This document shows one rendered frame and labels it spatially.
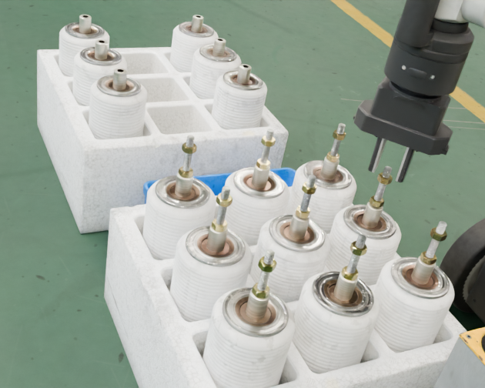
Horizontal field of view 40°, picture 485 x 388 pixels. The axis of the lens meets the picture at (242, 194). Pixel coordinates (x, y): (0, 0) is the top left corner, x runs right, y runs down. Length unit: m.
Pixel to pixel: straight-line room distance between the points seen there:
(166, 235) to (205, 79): 0.49
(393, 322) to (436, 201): 0.71
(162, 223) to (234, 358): 0.24
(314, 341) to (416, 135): 0.28
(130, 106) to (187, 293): 0.42
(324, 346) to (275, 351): 0.09
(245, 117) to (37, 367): 0.57
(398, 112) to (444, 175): 0.84
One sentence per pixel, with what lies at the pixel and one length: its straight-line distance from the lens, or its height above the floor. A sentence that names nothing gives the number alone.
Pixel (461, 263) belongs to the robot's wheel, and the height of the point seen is 0.13.
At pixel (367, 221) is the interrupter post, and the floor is 0.26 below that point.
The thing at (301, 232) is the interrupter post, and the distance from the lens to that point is 0.88.
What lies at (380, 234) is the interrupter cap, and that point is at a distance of 0.94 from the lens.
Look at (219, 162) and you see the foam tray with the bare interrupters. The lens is 1.24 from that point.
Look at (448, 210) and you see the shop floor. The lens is 1.55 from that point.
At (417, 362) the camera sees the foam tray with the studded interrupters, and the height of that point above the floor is 0.18.
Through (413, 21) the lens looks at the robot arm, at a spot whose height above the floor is 0.56.
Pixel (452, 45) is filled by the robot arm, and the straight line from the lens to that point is 0.80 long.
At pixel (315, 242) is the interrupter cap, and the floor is 0.25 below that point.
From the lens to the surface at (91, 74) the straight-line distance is 1.25.
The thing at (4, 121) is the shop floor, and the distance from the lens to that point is 1.57.
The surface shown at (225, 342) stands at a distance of 0.75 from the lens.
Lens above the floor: 0.78
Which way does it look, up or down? 34 degrees down
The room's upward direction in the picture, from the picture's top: 12 degrees clockwise
